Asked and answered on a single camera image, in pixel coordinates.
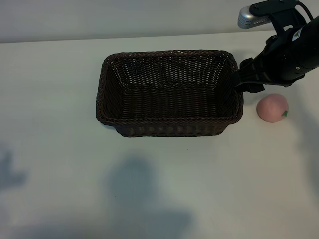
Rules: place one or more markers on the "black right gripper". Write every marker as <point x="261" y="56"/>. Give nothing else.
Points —
<point x="281" y="61"/>

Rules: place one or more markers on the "pink peach with green leaf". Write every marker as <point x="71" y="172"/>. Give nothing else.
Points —
<point x="270" y="108"/>

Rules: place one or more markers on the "dark brown wicker basket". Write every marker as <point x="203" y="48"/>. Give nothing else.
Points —
<point x="169" y="99"/>

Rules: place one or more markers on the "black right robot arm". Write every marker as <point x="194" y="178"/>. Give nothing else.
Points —
<point x="312" y="43"/>

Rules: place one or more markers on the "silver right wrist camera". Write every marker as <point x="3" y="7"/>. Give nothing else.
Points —
<point x="245" y="19"/>

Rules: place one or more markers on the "black right camera mount bracket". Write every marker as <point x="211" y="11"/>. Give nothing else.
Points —
<point x="271" y="7"/>

